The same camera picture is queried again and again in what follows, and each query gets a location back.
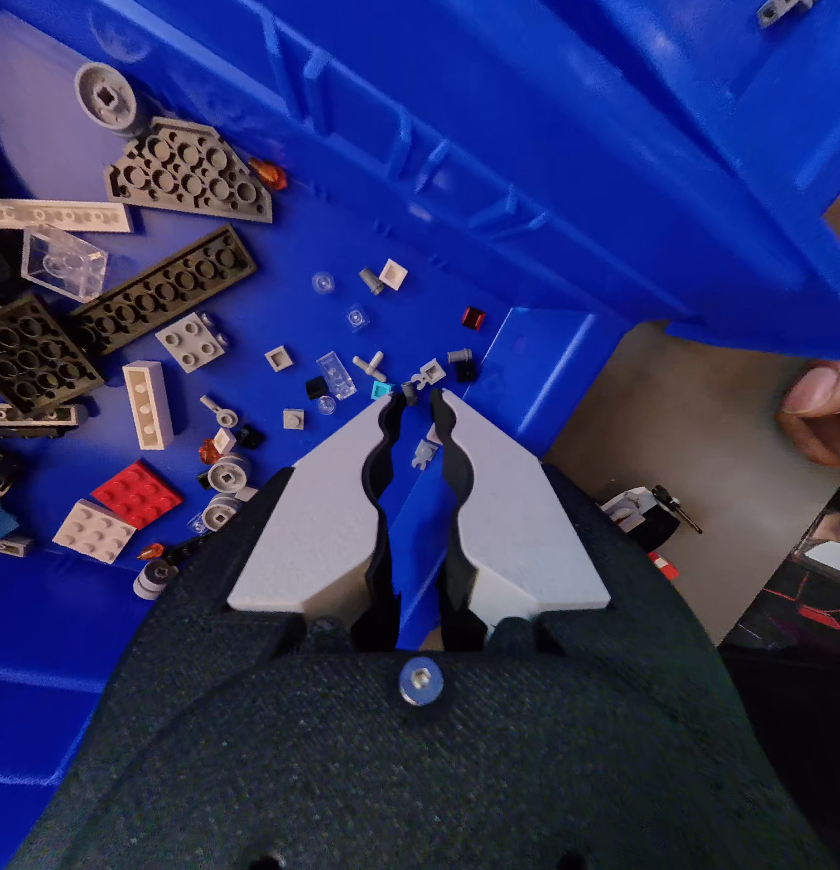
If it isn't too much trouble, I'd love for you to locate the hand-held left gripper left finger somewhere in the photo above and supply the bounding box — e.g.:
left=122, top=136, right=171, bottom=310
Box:
left=227, top=393, right=409, bottom=650

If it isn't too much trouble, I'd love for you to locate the grey round dish piece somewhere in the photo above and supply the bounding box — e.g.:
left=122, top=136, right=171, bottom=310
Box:
left=73, top=63, right=139, bottom=131

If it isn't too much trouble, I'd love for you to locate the red plate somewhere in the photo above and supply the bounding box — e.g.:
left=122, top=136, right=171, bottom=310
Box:
left=90, top=460, right=184, bottom=531

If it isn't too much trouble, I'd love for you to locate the dark grey long plate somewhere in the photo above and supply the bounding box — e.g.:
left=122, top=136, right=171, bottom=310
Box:
left=70, top=224, right=258, bottom=358

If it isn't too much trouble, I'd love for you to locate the dark printed box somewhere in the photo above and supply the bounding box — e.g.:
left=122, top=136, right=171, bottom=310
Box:
left=722, top=469, right=840, bottom=653

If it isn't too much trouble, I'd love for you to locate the black square plate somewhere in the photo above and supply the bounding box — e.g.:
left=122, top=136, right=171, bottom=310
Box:
left=0, top=294, right=107, bottom=417

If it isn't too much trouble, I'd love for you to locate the grey desk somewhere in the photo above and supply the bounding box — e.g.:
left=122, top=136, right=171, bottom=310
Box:
left=542, top=197, right=840, bottom=647

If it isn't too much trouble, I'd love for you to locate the white studded plate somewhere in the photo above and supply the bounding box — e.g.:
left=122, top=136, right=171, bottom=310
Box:
left=52, top=499, right=137, bottom=564

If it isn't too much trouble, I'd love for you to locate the person's right hand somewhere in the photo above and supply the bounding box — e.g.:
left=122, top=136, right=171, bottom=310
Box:
left=775, top=360, right=840, bottom=469

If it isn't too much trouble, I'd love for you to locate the toy brick barrier model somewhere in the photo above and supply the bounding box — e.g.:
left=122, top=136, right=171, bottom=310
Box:
left=600, top=484, right=704, bottom=582

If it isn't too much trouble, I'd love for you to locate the grey wedge plate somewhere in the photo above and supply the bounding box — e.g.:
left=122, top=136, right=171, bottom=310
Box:
left=104, top=117, right=273, bottom=225

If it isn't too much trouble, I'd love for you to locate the light grey square plate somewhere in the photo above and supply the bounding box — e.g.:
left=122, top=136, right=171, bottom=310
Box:
left=155, top=313, right=231, bottom=375

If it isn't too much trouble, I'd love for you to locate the clear narrow plate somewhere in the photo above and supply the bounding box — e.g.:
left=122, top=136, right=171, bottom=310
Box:
left=317, top=351, right=357, bottom=401

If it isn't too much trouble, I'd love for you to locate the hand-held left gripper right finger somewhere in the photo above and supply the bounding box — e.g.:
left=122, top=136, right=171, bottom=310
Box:
left=430, top=389, right=611, bottom=651

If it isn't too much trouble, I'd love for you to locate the white narrow brick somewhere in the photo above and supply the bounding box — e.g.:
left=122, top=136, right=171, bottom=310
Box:
left=122, top=360, right=175, bottom=451

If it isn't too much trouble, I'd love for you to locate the blue plastic bin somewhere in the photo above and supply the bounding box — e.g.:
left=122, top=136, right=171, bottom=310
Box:
left=209, top=0, right=840, bottom=361
left=0, top=0, right=632, bottom=870

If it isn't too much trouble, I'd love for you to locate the clear transparent brick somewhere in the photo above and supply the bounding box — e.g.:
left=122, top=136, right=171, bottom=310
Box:
left=20, top=226, right=110, bottom=304

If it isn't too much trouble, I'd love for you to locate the grey wheel hub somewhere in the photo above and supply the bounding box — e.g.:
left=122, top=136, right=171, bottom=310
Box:
left=208, top=454, right=252, bottom=493
left=201, top=493, right=243, bottom=531
left=133, top=559, right=179, bottom=600

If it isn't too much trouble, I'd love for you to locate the grey oblong plate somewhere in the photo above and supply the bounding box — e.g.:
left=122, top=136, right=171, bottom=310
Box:
left=758, top=0, right=818, bottom=28

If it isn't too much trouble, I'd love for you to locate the white long plate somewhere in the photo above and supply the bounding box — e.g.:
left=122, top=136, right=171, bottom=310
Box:
left=0, top=198, right=134, bottom=233

